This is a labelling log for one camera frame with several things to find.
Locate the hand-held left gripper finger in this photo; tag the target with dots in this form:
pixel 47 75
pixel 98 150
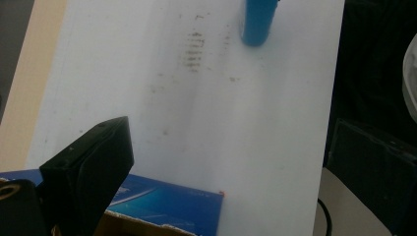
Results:
pixel 85 170

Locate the blue cardboard box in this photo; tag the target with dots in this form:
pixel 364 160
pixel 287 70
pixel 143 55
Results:
pixel 170 205

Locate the white board sheet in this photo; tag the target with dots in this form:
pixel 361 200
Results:
pixel 229 118

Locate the blue cylindrical tube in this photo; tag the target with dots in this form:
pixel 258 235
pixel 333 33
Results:
pixel 257 23

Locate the black box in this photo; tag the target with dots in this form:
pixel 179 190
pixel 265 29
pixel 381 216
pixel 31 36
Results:
pixel 377 170

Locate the grey white rounded object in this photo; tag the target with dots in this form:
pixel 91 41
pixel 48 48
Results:
pixel 411 82

